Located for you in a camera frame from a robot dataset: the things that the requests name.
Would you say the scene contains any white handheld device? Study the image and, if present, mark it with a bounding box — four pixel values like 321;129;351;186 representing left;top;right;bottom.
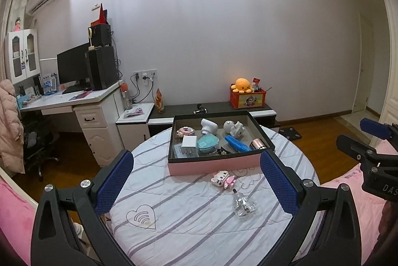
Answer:
200;118;217;136

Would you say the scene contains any black bathroom scale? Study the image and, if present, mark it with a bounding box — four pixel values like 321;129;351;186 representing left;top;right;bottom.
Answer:
278;127;302;140

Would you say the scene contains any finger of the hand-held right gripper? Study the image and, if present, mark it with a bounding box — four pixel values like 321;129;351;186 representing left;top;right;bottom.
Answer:
337;134;398;165
360;118;398;140

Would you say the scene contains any black keyboard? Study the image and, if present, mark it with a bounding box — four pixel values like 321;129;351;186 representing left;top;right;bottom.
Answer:
62;85;91;95

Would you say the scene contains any clear glass perfume bottle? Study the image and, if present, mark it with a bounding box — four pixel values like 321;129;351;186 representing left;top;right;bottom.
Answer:
232;188;258;219

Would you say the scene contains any pink snack packet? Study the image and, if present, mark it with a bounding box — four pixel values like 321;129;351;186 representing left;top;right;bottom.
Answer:
124;107;144;118

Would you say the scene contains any black computer tower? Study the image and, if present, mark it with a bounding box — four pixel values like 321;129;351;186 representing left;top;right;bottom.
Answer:
87;46;119;91

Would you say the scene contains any pink cushioned bed frame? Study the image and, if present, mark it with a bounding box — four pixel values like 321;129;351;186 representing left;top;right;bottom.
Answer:
0;167;39;266

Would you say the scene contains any black computer monitor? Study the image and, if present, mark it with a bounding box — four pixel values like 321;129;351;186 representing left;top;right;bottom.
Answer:
56;42;92;89

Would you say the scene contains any pink box with black rim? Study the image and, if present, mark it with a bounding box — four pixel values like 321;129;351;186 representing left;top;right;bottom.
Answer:
168;111;276;176

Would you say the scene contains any black office chair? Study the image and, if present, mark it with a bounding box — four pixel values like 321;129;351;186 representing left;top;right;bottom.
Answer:
23;117;59;181

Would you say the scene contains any blue white box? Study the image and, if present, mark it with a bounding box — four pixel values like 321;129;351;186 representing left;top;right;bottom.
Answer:
42;73;58;95

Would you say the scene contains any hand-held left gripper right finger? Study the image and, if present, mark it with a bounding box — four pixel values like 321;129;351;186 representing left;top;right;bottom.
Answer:
259;150;363;266

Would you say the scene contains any white charger plug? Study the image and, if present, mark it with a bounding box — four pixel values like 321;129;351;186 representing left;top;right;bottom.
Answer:
182;137;198;158

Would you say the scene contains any white nightstand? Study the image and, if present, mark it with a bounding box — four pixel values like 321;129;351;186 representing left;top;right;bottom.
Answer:
116;103;155;150

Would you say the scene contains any cream wardrobe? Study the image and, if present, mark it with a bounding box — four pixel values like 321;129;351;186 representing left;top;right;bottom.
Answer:
370;0;398;130

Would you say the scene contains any steel thermos with red lid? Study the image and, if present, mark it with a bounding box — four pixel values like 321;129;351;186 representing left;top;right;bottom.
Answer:
121;83;134;111

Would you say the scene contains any white wall socket strip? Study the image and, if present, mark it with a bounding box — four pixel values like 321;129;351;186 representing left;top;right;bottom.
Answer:
133;70;158;80

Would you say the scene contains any black white low cabinet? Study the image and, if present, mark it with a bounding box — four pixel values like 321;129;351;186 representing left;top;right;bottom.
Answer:
148;101;277;131

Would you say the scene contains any teal rounded case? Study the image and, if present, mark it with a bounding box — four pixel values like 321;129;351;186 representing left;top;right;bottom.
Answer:
197;135;218;155

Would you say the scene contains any pink padded jacket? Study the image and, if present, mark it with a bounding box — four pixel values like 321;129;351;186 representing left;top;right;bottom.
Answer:
0;80;25;175

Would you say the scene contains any black power cable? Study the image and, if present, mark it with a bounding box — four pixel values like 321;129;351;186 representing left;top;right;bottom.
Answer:
129;75;154;105

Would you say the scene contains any red printed storage crate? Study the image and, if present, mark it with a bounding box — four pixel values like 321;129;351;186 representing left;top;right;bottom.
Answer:
230;89;267;109

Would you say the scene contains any black speaker box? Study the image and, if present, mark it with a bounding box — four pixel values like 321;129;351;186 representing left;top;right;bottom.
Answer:
90;24;112;47

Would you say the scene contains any orange octopus plush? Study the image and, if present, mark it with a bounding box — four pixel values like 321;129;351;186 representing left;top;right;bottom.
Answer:
231;78;253;94

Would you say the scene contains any pink floral quilt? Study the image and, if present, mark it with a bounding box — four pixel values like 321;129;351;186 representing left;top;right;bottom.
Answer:
320;140;398;266

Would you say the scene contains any rose gold metal cup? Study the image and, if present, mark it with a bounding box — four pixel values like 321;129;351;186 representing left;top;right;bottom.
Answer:
250;138;270;151

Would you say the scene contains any red paper folder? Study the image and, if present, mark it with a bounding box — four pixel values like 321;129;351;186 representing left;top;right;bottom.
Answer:
93;3;109;26

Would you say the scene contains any white door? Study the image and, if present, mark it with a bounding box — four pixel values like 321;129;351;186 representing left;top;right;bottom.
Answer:
351;13;375;113

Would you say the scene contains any white desk with drawers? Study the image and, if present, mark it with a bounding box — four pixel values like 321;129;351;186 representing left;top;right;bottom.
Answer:
20;80;125;167

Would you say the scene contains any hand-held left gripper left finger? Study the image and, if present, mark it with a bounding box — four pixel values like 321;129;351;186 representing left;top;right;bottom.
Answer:
30;149;134;266

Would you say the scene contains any person's right forearm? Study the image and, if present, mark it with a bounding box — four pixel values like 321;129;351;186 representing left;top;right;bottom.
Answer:
378;199;398;257

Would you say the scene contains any small pink white brick toy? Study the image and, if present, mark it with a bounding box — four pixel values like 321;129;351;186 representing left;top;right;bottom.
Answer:
211;171;237;187

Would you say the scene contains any orange snack bag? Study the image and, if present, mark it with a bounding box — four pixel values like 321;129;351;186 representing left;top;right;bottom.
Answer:
155;88;165;114

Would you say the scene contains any white toy figure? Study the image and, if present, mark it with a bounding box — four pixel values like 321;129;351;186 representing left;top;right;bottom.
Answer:
223;120;245;139

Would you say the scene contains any white glass door cabinet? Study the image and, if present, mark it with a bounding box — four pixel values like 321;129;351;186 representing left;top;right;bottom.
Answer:
4;28;41;86

